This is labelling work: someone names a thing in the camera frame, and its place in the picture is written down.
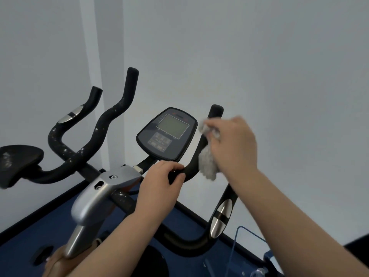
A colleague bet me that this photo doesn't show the person's left hand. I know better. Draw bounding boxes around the person's left hand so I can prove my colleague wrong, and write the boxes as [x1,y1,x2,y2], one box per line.
[134,160,186,220]

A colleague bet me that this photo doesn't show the person's right hand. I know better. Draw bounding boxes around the person's right hand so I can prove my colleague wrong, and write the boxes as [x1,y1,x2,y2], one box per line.
[203,115,259,189]

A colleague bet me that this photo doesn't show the grey cleaning cloth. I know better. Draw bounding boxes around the grey cleaning cloth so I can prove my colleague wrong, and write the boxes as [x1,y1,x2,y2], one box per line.
[198,122,221,181]

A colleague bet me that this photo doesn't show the black foam handlebars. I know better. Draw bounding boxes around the black foam handlebars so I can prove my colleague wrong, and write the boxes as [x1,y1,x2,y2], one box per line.
[0,67,240,277]

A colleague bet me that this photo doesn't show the person's right forearm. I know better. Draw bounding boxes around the person's right forearm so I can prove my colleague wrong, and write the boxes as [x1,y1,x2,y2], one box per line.
[233,170,369,277]

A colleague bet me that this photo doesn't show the person's left forearm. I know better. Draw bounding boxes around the person's left forearm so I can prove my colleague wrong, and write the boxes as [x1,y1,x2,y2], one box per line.
[66,212,173,277]

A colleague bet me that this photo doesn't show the clear blue acrylic side table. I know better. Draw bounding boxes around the clear blue acrylic side table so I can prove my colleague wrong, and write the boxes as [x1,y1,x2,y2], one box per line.
[203,226,284,277]

